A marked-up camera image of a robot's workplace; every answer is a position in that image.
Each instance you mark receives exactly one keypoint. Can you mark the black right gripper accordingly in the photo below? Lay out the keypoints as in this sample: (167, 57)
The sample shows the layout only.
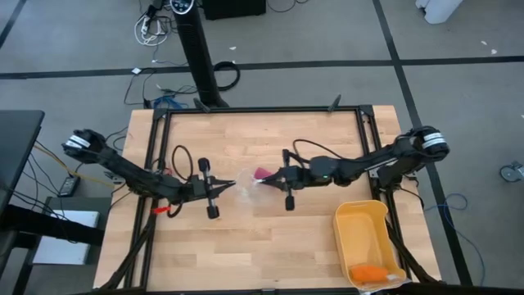
(296, 178)

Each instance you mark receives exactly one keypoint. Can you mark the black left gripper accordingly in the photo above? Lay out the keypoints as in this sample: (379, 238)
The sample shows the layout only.
(202, 186)

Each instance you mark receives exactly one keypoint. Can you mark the pink bandage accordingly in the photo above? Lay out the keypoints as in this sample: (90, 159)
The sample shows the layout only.
(262, 173)

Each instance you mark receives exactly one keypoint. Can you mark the clear plastic bag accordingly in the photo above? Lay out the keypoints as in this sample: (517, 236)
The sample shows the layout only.
(245, 188)

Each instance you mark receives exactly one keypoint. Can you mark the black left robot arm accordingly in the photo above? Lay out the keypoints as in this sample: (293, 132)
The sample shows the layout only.
(123, 166)

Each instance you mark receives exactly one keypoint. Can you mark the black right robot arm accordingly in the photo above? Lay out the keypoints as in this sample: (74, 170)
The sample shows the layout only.
(368, 164)

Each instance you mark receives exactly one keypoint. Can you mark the orange bandage roll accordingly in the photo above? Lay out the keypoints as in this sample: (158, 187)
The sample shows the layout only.
(368, 273)

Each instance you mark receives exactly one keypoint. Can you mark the yellow plastic bin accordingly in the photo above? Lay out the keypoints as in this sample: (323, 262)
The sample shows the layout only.
(364, 233)

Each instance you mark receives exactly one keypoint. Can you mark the black tower fan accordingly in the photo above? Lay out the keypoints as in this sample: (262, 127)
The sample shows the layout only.
(198, 49)

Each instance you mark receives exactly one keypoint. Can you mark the grey white cabinet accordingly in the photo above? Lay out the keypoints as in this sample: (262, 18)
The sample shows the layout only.
(73, 217)

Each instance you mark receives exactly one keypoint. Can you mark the black power adapter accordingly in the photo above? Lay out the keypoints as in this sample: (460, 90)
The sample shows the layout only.
(69, 186)

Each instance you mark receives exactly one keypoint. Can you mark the black box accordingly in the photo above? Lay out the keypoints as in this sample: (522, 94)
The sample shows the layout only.
(233, 8)

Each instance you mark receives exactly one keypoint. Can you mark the black desk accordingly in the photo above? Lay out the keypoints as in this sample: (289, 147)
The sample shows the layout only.
(18, 139)

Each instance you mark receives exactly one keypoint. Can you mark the grey caster wheel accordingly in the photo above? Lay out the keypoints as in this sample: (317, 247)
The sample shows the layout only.
(509, 173)

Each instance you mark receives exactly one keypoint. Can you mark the white plastic object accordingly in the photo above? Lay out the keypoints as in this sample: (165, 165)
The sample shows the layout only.
(440, 10)

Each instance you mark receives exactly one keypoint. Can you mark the black aluminium table frame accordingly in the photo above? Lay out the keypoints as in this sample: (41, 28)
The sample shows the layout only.
(266, 109)

